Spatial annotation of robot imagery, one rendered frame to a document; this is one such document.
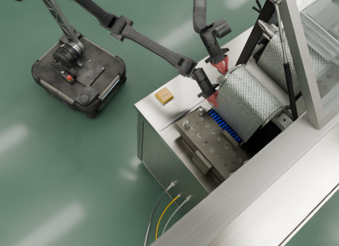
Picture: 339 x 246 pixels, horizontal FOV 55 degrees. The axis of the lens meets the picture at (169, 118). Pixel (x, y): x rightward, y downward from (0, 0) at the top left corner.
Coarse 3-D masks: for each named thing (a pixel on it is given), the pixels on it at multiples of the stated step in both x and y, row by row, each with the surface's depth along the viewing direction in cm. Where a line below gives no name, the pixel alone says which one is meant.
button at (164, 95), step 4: (164, 88) 174; (156, 92) 172; (160, 92) 172; (164, 92) 173; (168, 92) 173; (160, 96) 171; (164, 96) 172; (168, 96) 172; (172, 96) 172; (160, 100) 172; (164, 100) 171; (168, 100) 173
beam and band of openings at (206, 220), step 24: (336, 120) 90; (288, 144) 85; (312, 144) 86; (240, 168) 81; (264, 168) 82; (288, 168) 82; (216, 192) 78; (240, 192) 78; (192, 216) 75; (216, 216) 76; (168, 240) 72; (192, 240) 73
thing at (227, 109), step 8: (224, 96) 144; (224, 104) 148; (232, 104) 142; (216, 112) 158; (224, 112) 152; (232, 112) 146; (240, 112) 141; (224, 120) 156; (232, 120) 150; (240, 120) 145; (248, 120) 139; (232, 128) 155; (240, 128) 149; (248, 128) 143; (256, 128) 138; (240, 136) 153; (248, 136) 147
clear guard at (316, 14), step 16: (304, 0) 77; (320, 0) 80; (336, 0) 83; (304, 16) 78; (320, 16) 81; (336, 16) 84; (304, 32) 79; (320, 32) 82; (336, 32) 85; (320, 48) 83; (336, 48) 86; (320, 64) 84; (336, 64) 88; (320, 80) 85; (336, 80) 89; (320, 96) 87; (336, 96) 90
